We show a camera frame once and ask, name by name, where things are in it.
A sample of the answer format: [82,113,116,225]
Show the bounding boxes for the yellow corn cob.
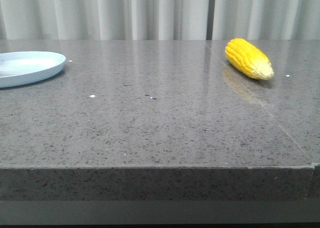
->
[225,38,274,80]

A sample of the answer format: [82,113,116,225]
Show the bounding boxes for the light blue round plate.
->
[0,51,66,88]

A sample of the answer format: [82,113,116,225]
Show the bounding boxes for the grey pleated curtain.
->
[0,0,320,40]

